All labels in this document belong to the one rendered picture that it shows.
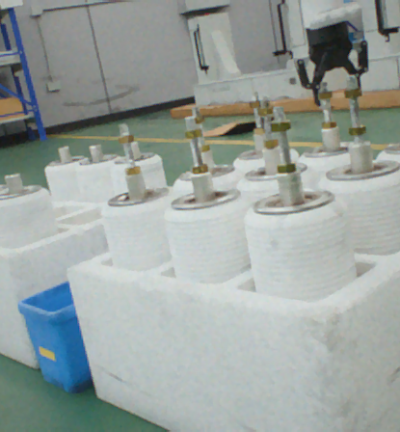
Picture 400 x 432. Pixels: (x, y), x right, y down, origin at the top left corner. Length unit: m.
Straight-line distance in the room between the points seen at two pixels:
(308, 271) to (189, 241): 0.14
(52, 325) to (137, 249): 0.19
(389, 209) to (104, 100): 6.75
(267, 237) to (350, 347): 0.11
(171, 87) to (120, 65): 0.67
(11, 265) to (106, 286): 0.25
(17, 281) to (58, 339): 0.14
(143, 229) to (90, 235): 0.30
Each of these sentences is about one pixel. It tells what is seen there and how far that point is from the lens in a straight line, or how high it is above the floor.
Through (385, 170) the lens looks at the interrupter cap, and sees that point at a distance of 0.65.
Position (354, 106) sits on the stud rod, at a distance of 0.66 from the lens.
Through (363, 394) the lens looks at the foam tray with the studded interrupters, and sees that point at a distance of 0.56.
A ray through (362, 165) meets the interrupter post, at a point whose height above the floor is 0.26.
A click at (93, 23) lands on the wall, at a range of 7.37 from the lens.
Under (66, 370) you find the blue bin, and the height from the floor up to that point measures 0.04.
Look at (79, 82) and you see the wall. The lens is 7.24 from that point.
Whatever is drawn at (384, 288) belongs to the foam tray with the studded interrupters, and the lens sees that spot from 0.57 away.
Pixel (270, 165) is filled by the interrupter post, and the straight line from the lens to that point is 0.73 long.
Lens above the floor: 0.39
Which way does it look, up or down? 13 degrees down
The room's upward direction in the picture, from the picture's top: 11 degrees counter-clockwise
